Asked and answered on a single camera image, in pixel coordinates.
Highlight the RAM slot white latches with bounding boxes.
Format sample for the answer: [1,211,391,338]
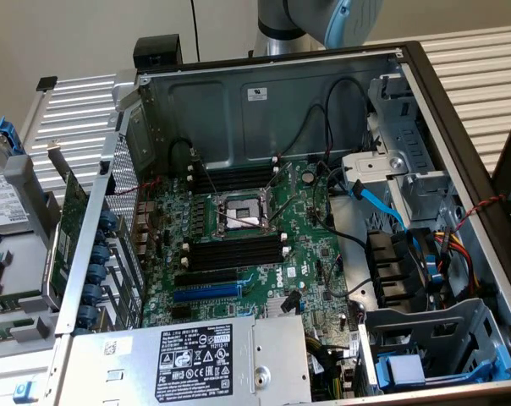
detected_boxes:
[179,246,291,273]
[187,156,280,174]
[182,231,288,258]
[186,167,280,187]

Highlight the metal CPU socket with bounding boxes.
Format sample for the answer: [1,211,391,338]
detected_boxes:
[211,185,282,240]

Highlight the thin metal locking lever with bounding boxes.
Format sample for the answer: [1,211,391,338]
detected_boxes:
[266,196,299,225]
[193,151,223,203]

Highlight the green Dell motherboard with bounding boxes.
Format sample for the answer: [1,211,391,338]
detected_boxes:
[140,158,363,339]

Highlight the long black expansion slot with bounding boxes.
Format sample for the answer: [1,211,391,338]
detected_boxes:
[173,267,240,288]

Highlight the open grey PC case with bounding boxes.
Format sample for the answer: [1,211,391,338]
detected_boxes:
[54,40,511,406]

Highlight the blue expansion slot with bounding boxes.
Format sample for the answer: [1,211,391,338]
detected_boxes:
[173,283,243,303]

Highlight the silver finned heat sink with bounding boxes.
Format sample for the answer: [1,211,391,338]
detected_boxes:
[263,295,287,319]

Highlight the short black expansion slot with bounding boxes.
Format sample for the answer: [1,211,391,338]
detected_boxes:
[169,304,194,321]

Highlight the black plastic fan shroud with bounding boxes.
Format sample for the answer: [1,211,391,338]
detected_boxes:
[365,228,435,313]

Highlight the grey metal drive cage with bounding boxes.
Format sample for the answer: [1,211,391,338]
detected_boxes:
[340,74,464,232]

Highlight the black box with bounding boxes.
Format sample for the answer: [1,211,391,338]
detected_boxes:
[132,36,184,72]

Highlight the green graphics card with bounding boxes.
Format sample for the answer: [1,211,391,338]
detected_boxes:
[43,141,92,310]

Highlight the silver power supply unit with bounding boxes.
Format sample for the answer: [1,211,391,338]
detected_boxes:
[63,315,314,406]

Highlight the disk bay with blue rails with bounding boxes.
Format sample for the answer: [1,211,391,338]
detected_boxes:
[356,298,511,397]

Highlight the silver hard disk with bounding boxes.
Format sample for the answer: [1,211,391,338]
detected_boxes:
[0,131,33,236]

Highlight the blue plastic disk carrier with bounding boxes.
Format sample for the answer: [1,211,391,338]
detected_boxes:
[0,116,27,156]

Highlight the small blue plastic latch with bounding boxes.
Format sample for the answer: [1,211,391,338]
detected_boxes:
[12,380,39,405]

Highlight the black curved wire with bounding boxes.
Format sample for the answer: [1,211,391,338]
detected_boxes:
[311,159,371,251]
[325,257,374,299]

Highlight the thick black looped wire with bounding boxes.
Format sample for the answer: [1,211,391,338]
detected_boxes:
[168,138,198,171]

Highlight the black wire plug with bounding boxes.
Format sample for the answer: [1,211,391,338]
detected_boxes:
[282,290,304,315]

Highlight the thin black wire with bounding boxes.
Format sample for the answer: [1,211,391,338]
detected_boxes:
[277,103,336,164]

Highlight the black arched wire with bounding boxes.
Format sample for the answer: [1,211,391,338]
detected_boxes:
[322,77,371,160]

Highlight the red black twisted wire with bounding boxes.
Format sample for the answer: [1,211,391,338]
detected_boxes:
[451,193,508,233]
[113,176,163,198]

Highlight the blue flat SATA wire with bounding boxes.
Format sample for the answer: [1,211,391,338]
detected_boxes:
[348,179,445,288]

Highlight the yellow black wire bundle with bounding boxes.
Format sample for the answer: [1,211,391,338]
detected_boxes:
[305,333,358,403]

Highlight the thin black wall cable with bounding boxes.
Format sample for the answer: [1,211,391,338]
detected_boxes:
[189,0,202,64]

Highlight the red yellow power wires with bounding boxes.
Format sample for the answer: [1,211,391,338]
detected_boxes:
[432,228,484,299]

